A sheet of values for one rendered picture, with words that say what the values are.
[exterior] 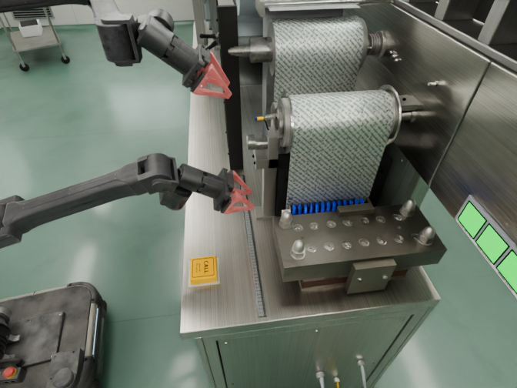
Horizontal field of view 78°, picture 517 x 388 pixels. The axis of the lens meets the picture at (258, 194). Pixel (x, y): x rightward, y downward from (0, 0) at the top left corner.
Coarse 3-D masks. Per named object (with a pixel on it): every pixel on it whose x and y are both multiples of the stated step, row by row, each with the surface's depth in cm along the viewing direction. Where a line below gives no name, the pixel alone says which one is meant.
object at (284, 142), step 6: (390, 96) 75; (282, 102) 73; (282, 108) 73; (288, 108) 72; (288, 114) 72; (288, 120) 72; (288, 126) 72; (288, 132) 73; (390, 132) 76; (288, 138) 73; (282, 144) 77; (288, 144) 76
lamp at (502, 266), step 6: (510, 258) 55; (516, 258) 54; (504, 264) 56; (510, 264) 55; (516, 264) 54; (504, 270) 56; (510, 270) 55; (516, 270) 54; (504, 276) 57; (510, 276) 55; (516, 276) 54; (510, 282) 55; (516, 282) 54; (516, 288) 54
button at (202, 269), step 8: (208, 256) 88; (192, 264) 86; (200, 264) 86; (208, 264) 86; (216, 264) 88; (192, 272) 85; (200, 272) 85; (208, 272) 85; (216, 272) 85; (192, 280) 83; (200, 280) 84; (208, 280) 84; (216, 280) 85
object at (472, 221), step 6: (468, 204) 63; (468, 210) 64; (474, 210) 62; (462, 216) 65; (468, 216) 64; (474, 216) 62; (480, 216) 61; (462, 222) 65; (468, 222) 64; (474, 222) 62; (480, 222) 61; (468, 228) 64; (474, 228) 62; (474, 234) 63
